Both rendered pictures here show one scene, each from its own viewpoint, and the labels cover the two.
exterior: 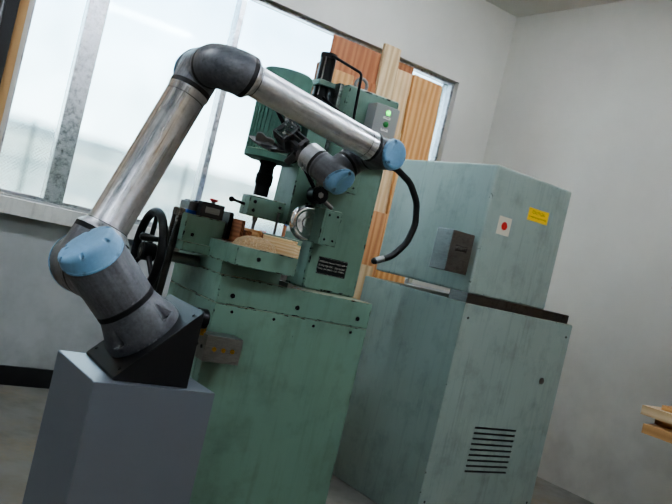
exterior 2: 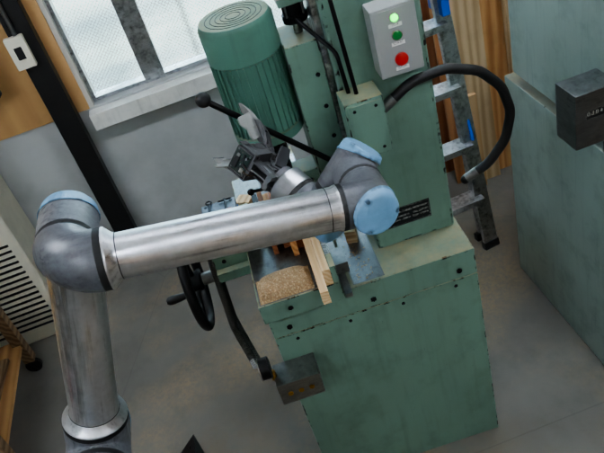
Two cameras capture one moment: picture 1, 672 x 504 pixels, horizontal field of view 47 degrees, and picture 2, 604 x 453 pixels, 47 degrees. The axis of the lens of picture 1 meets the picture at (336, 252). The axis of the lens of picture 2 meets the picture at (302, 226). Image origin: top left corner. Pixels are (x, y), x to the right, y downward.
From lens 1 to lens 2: 1.80 m
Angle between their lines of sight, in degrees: 47
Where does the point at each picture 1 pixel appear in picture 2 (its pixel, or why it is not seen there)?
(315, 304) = (395, 285)
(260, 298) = (323, 313)
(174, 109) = (64, 305)
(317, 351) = (421, 318)
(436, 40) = not seen: outside the picture
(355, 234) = (423, 165)
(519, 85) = not seen: outside the picture
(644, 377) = not seen: outside the picture
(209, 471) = (354, 439)
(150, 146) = (69, 349)
